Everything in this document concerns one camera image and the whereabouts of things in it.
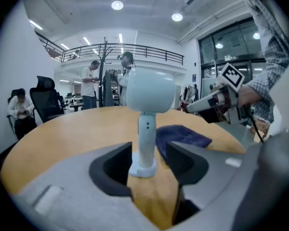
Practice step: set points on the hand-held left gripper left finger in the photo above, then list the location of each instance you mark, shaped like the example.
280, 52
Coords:
74, 189

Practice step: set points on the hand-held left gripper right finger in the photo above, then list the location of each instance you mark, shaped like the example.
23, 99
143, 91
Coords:
219, 177

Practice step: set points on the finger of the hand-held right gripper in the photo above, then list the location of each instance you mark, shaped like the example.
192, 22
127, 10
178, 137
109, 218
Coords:
214, 115
200, 105

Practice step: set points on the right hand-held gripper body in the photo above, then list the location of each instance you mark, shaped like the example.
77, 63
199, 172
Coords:
231, 74

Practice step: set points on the dark purple cloth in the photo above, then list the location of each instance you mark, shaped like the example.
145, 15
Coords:
180, 136

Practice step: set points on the person's right forearm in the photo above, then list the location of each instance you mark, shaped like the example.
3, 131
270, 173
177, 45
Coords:
267, 85

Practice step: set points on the garment rack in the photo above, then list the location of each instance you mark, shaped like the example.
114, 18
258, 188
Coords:
190, 93

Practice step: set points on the glass entrance doors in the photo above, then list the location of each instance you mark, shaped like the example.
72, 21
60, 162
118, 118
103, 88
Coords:
231, 37

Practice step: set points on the person's torso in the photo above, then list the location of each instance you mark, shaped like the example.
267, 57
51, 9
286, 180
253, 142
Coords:
286, 100

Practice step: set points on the round ceiling light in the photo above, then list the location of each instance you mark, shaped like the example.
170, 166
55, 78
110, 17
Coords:
117, 5
177, 17

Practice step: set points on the black mezzanine railing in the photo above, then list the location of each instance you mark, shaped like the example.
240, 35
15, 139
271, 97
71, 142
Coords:
135, 50

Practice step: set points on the dark grey hanging coat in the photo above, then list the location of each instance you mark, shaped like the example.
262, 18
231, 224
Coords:
108, 90

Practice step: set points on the black office chair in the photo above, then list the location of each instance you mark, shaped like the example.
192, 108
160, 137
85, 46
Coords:
47, 97

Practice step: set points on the black coat rack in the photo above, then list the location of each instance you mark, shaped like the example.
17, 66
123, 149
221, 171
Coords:
101, 80

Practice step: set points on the ceiling strip light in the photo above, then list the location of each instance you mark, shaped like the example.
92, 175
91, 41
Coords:
64, 46
86, 40
120, 38
35, 24

